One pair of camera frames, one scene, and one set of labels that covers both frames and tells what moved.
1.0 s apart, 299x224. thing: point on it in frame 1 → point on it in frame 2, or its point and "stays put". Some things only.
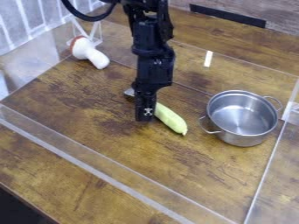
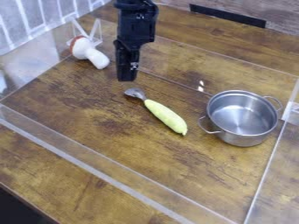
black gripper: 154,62 → 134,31
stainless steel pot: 240,115 stays put
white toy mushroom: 82,50 stays put
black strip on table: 228,16 stays put
